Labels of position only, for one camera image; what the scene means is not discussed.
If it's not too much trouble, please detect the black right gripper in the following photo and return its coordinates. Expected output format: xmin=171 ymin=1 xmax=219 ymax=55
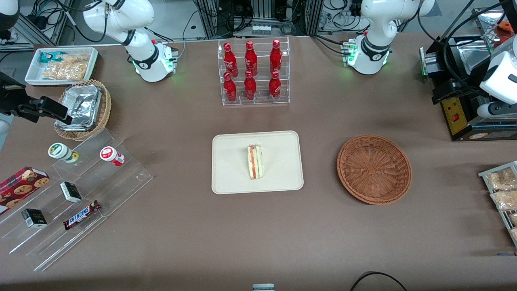
xmin=0 ymin=72 xmax=74 ymax=124

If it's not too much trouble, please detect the triangular sandwich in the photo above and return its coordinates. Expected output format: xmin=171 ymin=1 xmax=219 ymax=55
xmin=247 ymin=144 xmax=264 ymax=181

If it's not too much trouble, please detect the tan wicker basket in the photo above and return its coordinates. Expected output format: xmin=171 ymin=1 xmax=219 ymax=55
xmin=53 ymin=79 xmax=112 ymax=141

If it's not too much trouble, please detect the round brown wicker basket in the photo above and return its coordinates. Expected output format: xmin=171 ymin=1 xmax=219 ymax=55
xmin=336 ymin=134 xmax=412 ymax=205

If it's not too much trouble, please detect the tray of packaged snacks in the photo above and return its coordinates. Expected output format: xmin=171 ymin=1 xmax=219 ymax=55
xmin=478 ymin=160 xmax=517 ymax=248

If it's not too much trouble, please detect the cream rectangular tray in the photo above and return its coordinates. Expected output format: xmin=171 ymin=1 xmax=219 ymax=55
xmin=211 ymin=131 xmax=304 ymax=195

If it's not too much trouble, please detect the black food warmer cabinet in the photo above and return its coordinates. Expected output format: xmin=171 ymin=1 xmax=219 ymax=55
xmin=419 ymin=6 xmax=517 ymax=142

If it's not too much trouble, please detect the silver foil container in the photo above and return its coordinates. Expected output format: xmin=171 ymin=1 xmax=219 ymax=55
xmin=55 ymin=84 xmax=102 ymax=131

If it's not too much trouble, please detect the white rectangular snack bin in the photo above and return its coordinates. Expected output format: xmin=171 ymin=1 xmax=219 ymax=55
xmin=25 ymin=47 xmax=99 ymax=86

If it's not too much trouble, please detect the green lid white cup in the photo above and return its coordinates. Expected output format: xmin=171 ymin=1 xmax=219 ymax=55
xmin=48 ymin=143 xmax=80 ymax=164

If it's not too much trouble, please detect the clear bag of crackers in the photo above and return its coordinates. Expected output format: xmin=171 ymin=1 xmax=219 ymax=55
xmin=42 ymin=54 xmax=90 ymax=80

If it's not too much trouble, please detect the teal snack packet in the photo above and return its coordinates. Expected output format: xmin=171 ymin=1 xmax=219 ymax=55
xmin=38 ymin=51 xmax=66 ymax=63

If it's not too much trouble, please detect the red lid white cup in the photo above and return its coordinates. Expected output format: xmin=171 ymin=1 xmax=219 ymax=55
xmin=100 ymin=146 xmax=125 ymax=167

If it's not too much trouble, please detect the red cookie box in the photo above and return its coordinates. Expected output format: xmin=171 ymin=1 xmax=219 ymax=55
xmin=0 ymin=166 xmax=50 ymax=215

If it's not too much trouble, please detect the small black carton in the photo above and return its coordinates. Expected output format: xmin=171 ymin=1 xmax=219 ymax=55
xmin=21 ymin=209 xmax=48 ymax=229
xmin=60 ymin=181 xmax=82 ymax=203

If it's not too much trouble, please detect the clear acrylic stepped shelf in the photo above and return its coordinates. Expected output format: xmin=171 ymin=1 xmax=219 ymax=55
xmin=0 ymin=129 xmax=153 ymax=272

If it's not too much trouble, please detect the clear bag of pastries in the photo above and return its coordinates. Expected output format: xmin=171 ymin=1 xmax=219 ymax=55
xmin=490 ymin=190 xmax=517 ymax=211
xmin=486 ymin=167 xmax=517 ymax=191

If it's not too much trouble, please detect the Snickers chocolate bar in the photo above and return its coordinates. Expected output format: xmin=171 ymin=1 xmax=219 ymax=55
xmin=63 ymin=200 xmax=101 ymax=231

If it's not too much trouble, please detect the red cola bottle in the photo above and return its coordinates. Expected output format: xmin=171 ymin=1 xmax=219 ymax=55
xmin=224 ymin=42 xmax=237 ymax=78
xmin=244 ymin=70 xmax=257 ymax=101
xmin=245 ymin=41 xmax=258 ymax=77
xmin=270 ymin=40 xmax=283 ymax=75
xmin=268 ymin=70 xmax=282 ymax=100
xmin=223 ymin=72 xmax=238 ymax=103

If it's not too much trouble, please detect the clear acrylic bottle rack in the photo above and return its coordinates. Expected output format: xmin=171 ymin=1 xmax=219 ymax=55
xmin=217 ymin=36 xmax=290 ymax=106

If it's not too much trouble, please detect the black looped cable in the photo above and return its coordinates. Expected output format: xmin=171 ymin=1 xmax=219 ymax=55
xmin=349 ymin=271 xmax=408 ymax=291

